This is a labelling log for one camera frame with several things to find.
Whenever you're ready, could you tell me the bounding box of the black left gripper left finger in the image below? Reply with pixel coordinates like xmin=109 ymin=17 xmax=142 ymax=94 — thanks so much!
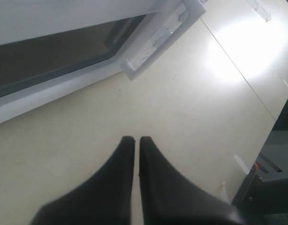
xmin=31 ymin=136 xmax=135 ymax=225

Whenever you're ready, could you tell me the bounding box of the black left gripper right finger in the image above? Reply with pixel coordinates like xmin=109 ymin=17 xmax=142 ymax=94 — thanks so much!
xmin=139 ymin=136 xmax=245 ymax=225

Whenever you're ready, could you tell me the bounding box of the white frame with dark panel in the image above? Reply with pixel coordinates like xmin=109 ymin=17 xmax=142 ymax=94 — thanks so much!
xmin=0 ymin=0 xmax=205 ymax=124

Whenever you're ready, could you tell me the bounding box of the dark equipment at table edge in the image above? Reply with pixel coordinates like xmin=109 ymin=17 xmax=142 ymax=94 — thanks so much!
xmin=232 ymin=99 xmax=288 ymax=225

